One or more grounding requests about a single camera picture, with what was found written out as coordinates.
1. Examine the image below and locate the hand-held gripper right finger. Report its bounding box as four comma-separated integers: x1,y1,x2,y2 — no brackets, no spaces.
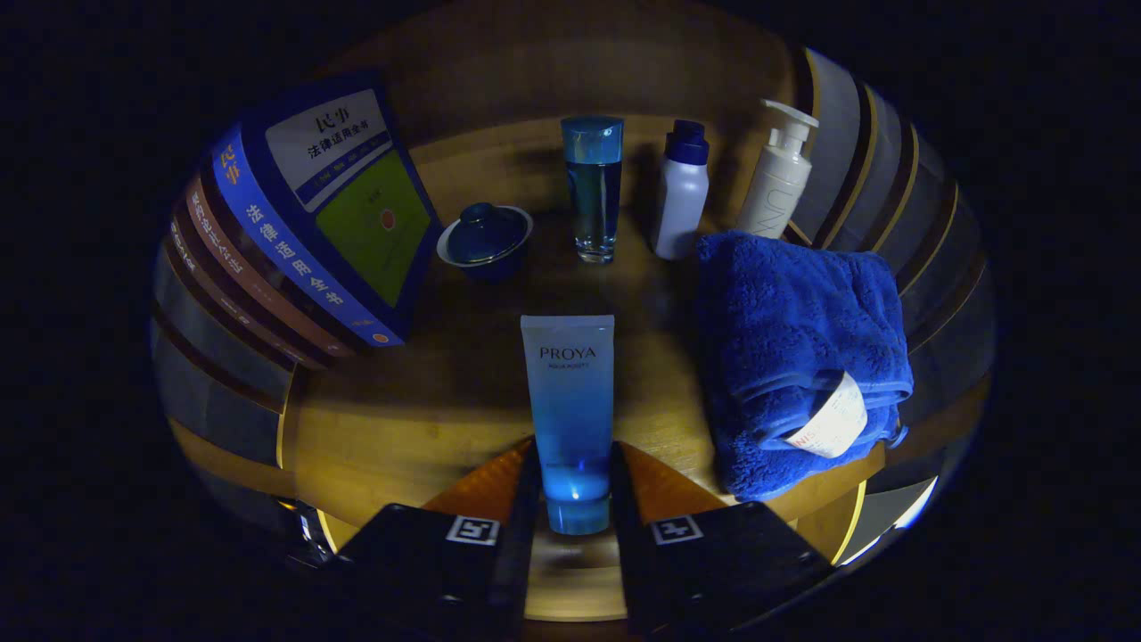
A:
609,440,836,641

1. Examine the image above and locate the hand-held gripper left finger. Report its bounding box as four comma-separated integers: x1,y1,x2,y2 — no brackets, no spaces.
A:
332,436,544,642

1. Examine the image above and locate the light blue cosmetic tube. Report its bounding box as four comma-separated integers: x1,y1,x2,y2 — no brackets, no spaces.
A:
520,314,616,537

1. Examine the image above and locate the wooden countertop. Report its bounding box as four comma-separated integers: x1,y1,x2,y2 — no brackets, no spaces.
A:
276,116,892,622

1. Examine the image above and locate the wooden cabinet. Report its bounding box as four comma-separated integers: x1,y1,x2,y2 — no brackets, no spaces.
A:
152,0,997,625

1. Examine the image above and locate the blue folded towel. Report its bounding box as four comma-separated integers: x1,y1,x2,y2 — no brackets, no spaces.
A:
695,229,915,503

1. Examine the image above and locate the blue lidded teacup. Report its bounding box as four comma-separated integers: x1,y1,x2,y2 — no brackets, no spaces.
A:
436,202,535,284

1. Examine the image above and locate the white bottle with blue cap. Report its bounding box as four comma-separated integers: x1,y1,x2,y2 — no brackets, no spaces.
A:
649,119,711,261

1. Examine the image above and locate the tall blue glass bottle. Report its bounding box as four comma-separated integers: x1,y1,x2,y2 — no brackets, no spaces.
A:
561,115,625,265

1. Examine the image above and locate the thick blue book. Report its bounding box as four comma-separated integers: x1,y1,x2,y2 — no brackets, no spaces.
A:
211,71,444,349

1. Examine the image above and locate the white pump bottle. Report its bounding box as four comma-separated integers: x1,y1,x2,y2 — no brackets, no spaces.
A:
735,98,820,242

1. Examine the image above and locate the reddish brown book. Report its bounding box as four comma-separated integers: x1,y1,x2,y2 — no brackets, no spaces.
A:
183,174,357,362

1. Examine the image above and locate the dark brown book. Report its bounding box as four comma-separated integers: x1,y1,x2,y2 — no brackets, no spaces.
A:
168,218,331,371

